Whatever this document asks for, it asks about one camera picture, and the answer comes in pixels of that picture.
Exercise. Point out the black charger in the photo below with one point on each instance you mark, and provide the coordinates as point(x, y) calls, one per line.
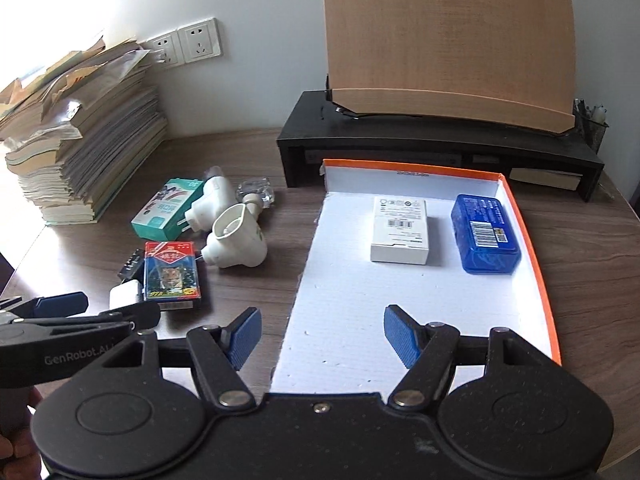
point(131, 264)

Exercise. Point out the white tube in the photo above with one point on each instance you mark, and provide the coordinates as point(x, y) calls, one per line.
point(236, 241)

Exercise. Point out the clear plastic sleeve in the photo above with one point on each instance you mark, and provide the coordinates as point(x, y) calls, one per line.
point(95, 77)

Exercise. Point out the white cardboard box orange edge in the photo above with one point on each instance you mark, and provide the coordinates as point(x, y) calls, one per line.
point(340, 305)

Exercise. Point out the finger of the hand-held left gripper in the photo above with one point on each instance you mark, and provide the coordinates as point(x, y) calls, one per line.
point(135, 316)
point(62, 302)

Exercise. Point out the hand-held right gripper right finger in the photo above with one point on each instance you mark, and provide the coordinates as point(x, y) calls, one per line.
point(400, 336)

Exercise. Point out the black mesh pen holder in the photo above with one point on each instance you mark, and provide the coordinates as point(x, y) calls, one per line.
point(590, 127)

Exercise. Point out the teal bandage box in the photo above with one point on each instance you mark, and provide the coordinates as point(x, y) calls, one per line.
point(165, 210)

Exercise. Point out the white wall socket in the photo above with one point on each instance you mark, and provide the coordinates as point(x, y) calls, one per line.
point(199, 40)
point(162, 47)

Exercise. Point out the white mosquito repellent plug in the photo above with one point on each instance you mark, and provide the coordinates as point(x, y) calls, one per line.
point(210, 201)

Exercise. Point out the blue plastic box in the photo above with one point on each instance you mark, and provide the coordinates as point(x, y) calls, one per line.
point(485, 235)

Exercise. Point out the black board bracket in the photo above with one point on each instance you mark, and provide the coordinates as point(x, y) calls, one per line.
point(334, 100)

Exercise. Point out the white charger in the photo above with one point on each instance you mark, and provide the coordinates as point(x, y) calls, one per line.
point(125, 294)

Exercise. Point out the black desk riser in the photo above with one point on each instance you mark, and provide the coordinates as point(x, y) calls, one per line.
point(385, 132)

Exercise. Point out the curved wooden board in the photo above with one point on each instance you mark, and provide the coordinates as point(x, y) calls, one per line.
point(450, 35)

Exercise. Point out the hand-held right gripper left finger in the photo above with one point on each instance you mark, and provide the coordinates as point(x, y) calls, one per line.
point(246, 334)

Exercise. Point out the stack of books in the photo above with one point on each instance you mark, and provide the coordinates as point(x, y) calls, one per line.
point(95, 160)

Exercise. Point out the papers under riser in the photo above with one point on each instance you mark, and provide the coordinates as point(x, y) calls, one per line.
point(545, 179)

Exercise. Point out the person's left hand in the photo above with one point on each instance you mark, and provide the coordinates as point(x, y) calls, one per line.
point(15, 455)

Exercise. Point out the tiger print card box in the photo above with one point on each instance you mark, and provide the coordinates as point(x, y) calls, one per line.
point(172, 272)

